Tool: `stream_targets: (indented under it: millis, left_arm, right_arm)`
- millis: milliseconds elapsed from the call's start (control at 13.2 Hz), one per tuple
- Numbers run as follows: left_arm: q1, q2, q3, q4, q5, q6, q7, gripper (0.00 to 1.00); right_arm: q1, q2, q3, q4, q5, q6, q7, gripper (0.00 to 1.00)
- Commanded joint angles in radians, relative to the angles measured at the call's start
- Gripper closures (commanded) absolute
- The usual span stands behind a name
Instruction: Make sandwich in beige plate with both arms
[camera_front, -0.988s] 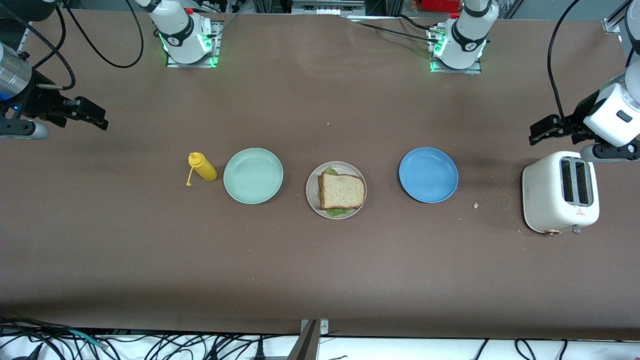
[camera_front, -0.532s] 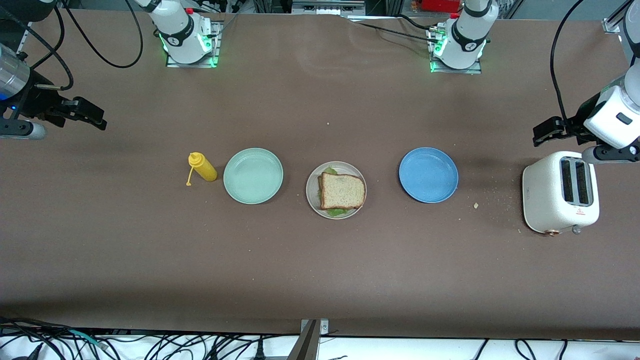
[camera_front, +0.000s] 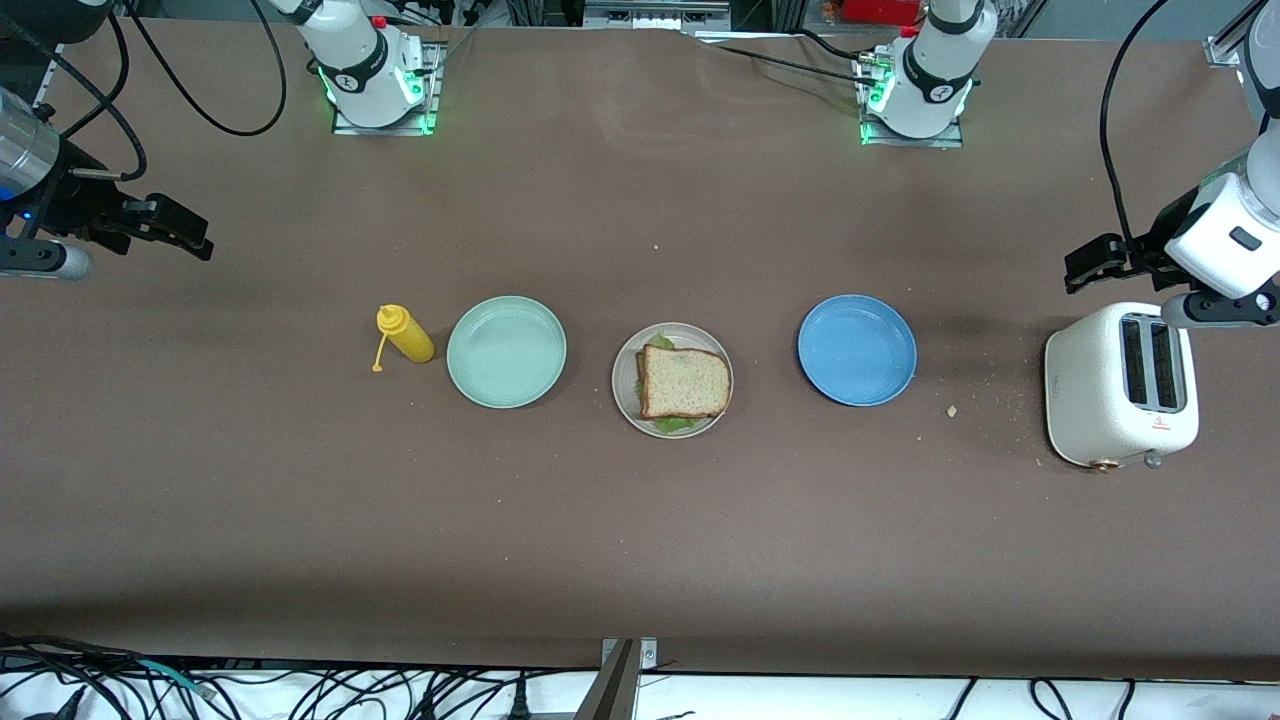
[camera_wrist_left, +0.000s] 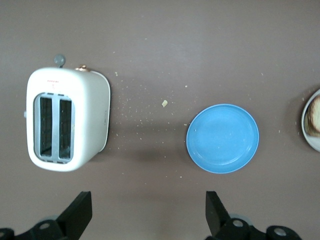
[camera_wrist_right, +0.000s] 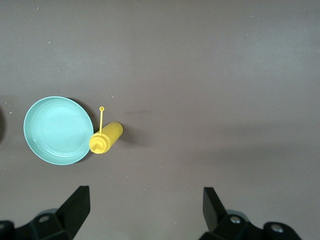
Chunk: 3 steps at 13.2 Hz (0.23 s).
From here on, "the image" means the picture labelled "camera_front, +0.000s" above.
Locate black table cable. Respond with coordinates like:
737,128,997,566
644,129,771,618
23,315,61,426
798,28,883,65
690,36,881,89

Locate mint green plate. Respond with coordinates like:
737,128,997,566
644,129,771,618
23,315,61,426
446,295,568,410

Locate aluminium frame profile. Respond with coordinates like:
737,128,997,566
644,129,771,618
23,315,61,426
1205,0,1271,69

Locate beige plate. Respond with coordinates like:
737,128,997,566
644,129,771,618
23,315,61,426
612,322,736,439

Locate grey metal beam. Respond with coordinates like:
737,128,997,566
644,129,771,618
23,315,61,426
573,640,641,720

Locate yellow mustard squeeze bottle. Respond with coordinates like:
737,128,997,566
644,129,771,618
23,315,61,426
372,305,436,373

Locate red box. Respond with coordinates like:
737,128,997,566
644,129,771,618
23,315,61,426
838,0,921,26

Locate white toaster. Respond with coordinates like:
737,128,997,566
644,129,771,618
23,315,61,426
1043,302,1201,473

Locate silver table edge bracket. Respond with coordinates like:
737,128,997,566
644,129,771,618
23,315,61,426
600,637,659,673

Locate green lettuce leaf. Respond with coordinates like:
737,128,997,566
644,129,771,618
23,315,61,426
634,332,706,435

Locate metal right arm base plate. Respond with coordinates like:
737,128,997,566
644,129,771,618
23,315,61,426
332,40,443,137

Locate silver metal box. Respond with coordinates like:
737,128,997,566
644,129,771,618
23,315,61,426
583,0,731,31

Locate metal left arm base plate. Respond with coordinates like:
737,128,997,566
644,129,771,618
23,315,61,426
858,55,966,150

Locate aluminium table edge rail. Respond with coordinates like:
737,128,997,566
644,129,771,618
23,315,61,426
30,45,63,109

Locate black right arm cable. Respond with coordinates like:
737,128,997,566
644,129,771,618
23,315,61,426
0,0,289,183

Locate teal cable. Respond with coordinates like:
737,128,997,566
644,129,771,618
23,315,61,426
135,658,216,698

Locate blue plate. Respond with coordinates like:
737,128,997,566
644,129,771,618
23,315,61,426
797,294,918,408

